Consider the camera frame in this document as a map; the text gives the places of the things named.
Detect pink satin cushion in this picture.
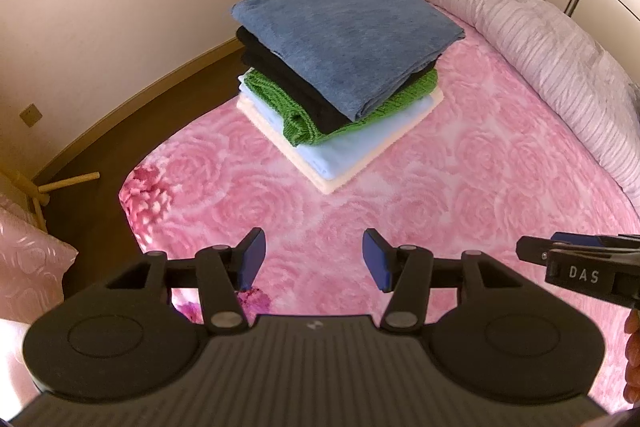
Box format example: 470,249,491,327
0,195,78,324

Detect wooden coat stand base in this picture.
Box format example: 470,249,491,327
1,168,101,232

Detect green knitted folded garment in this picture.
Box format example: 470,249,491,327
242,68,438,146

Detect light blue folded garment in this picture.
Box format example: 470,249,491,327
237,74,442,182

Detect lilac striped rolled quilt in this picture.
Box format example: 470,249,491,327
425,0,639,205

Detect cream folded garment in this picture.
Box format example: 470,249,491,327
235,86,445,196

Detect black folded garment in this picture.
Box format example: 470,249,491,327
236,27,435,110

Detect pink floral fleece blanket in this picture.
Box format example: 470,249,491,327
118,3,640,413

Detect person right hand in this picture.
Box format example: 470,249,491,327
624,309,640,407

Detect blue denim jeans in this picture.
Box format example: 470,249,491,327
231,0,464,121

